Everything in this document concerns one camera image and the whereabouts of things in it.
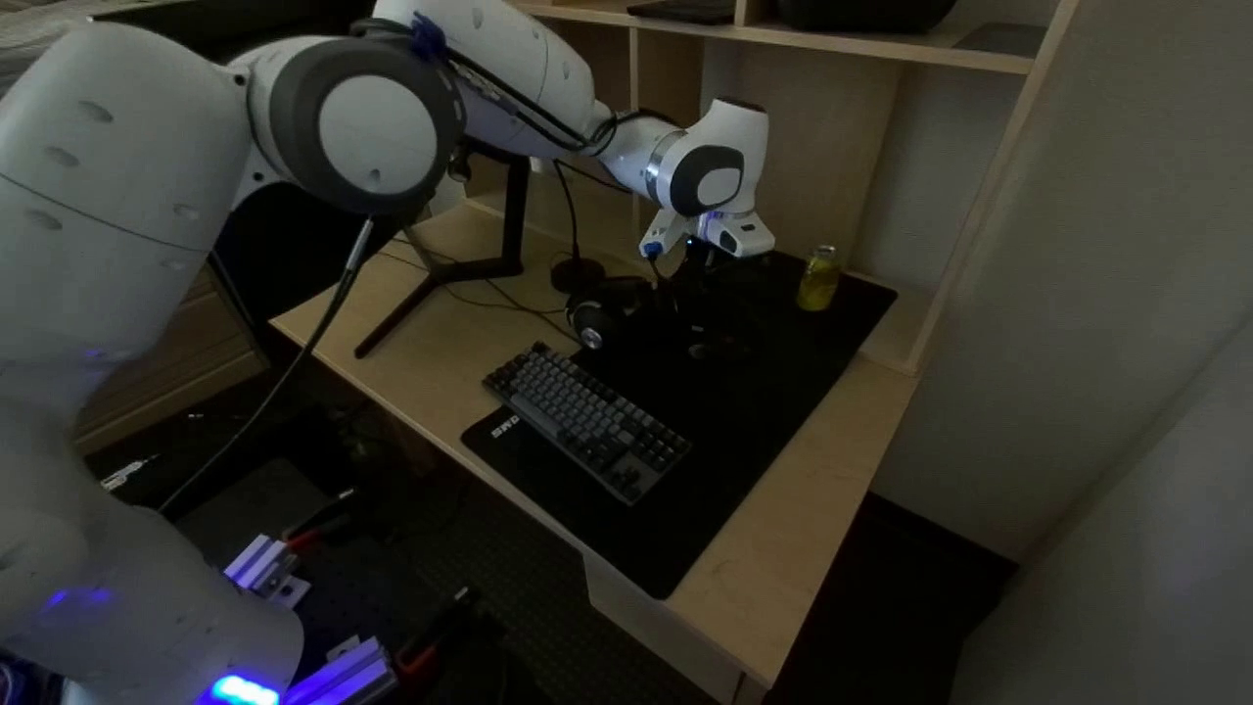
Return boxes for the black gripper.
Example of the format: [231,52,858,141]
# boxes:
[654,248,735,366]

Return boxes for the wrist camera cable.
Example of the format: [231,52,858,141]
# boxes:
[409,12,623,149]

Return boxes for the grey mechanical keyboard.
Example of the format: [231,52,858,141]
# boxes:
[481,339,696,509]

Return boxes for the yellow green bottle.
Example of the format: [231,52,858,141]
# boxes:
[796,238,849,317]

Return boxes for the black round base stand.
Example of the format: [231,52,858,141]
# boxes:
[546,162,612,296]

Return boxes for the flat dark shelf item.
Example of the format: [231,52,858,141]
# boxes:
[623,0,735,26]

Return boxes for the black computer mouse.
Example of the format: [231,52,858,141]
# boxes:
[567,295,627,358]

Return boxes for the silver metal block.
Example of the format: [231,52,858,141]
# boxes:
[281,634,398,705]
[221,530,312,611]

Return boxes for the black hanging cable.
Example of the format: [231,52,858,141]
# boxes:
[154,211,383,522]

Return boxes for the wooden shelf unit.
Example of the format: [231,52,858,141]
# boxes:
[521,0,1090,377]

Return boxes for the black desk mat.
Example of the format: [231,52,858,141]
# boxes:
[457,248,900,602]

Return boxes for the pale wooden side cabinet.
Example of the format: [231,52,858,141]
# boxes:
[69,277,280,458]

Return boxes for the red handled tool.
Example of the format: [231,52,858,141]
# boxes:
[389,602,481,683]
[280,487,367,555]

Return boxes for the black monitor stand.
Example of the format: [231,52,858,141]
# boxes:
[347,149,538,366]

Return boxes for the thin black desk cable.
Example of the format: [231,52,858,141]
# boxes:
[394,230,585,343]

